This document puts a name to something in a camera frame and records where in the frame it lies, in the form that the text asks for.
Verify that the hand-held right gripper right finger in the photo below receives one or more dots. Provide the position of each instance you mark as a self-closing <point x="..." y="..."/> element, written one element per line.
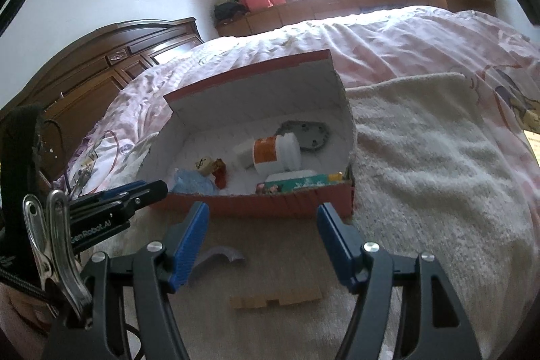
<point x="337" y="250"/>

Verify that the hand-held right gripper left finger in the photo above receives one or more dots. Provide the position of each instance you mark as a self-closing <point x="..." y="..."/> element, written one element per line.
<point x="187" y="254"/>

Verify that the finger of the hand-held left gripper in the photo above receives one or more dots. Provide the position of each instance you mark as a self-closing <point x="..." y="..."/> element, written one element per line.
<point x="118" y="190"/>
<point x="145" y="195"/>

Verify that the blue correction tape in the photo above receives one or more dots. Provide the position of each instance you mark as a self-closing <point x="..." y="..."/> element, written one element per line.
<point x="192" y="183"/>

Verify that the notched wooden block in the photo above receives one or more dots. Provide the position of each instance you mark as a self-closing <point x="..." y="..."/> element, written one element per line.
<point x="295" y="294"/>

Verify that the green cartoon lighter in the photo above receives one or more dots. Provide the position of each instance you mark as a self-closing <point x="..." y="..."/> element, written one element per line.
<point x="303" y="183"/>

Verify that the red cardboard box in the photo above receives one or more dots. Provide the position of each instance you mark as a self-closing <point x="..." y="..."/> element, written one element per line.
<point x="253" y="206"/>

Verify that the white earbud case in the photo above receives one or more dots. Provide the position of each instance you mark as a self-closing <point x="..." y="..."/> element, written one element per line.
<point x="291" y="175"/>

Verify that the white charger plug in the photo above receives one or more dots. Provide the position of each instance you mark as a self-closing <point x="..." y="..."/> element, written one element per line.
<point x="244" y="155"/>

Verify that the orange label white bottle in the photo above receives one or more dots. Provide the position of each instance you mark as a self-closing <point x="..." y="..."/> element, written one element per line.
<point x="270" y="153"/>

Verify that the person's left hand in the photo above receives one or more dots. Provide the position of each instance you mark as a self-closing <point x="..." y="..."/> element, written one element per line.
<point x="29" y="313"/>

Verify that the silver metal clip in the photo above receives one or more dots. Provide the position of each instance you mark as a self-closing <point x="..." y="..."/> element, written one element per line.
<point x="59" y="242"/>

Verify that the dark wooden headboard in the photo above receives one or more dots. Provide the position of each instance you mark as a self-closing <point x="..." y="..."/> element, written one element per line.
<point x="97" y="81"/>

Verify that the white towel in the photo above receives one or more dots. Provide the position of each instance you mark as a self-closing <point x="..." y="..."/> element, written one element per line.
<point x="422" y="174"/>

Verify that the dark bag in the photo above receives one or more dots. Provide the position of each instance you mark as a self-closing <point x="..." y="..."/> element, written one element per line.
<point x="230" y="10"/>

